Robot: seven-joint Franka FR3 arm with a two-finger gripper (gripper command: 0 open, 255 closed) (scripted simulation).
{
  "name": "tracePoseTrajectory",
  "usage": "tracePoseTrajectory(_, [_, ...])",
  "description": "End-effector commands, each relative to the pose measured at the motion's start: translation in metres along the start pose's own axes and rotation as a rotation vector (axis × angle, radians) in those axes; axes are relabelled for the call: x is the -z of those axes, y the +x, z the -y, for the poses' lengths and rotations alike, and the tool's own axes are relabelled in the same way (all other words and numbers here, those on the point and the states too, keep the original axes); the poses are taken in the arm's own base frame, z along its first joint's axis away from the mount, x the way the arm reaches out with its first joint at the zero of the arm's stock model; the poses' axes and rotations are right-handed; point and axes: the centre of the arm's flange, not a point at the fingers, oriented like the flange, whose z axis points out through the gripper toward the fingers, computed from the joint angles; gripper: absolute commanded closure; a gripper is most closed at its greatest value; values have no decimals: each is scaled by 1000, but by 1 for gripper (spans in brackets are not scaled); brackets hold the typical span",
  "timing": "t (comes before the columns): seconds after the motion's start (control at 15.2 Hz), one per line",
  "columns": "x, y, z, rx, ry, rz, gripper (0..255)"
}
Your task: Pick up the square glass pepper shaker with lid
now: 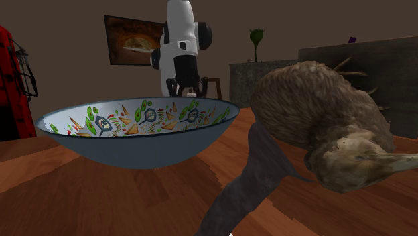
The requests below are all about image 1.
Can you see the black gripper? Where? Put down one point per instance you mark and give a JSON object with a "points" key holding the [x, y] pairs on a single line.
{"points": [[186, 70]]}

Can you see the brown kiwi bird figure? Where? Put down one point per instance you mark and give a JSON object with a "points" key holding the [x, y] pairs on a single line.
{"points": [[310, 104]]}

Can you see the red cabinet with black rack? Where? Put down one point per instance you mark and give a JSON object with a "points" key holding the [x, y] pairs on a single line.
{"points": [[11, 98]]}

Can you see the dark framed wall picture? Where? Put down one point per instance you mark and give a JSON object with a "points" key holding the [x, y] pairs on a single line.
{"points": [[134, 39]]}

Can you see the blue bowl with painted inside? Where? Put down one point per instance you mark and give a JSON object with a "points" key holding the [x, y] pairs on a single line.
{"points": [[140, 147]]}

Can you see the brown wooden stool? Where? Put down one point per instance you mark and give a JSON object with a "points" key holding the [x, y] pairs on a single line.
{"points": [[216, 85]]}

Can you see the grey cabinet with green plant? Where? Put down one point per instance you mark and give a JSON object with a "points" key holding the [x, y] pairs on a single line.
{"points": [[248, 81]]}

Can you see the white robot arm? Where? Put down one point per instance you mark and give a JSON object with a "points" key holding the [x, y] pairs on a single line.
{"points": [[179, 29]]}

